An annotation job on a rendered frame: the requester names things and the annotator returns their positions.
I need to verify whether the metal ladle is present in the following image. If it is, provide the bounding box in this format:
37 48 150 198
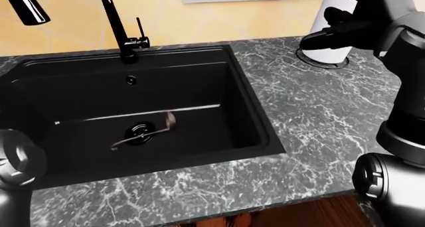
110 111 177 151

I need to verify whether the black sink basin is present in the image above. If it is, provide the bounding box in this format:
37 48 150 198
0 44 287 189

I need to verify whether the black sink faucet spout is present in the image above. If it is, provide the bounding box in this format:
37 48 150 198
0 0 139 65

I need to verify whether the white paper towel roll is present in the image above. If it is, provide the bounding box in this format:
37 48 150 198
309 0 353 64

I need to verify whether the black faucet lever handle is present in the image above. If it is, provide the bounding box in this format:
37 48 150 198
127 17 151 49

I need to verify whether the round black towel holder base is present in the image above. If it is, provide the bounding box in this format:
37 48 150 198
296 46 351 70

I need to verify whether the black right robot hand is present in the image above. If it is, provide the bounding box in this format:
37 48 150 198
300 0 416 51

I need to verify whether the thin silver rod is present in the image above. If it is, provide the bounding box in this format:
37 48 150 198
54 104 221 125

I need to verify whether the black round sink drain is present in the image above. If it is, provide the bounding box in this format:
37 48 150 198
124 121 157 147

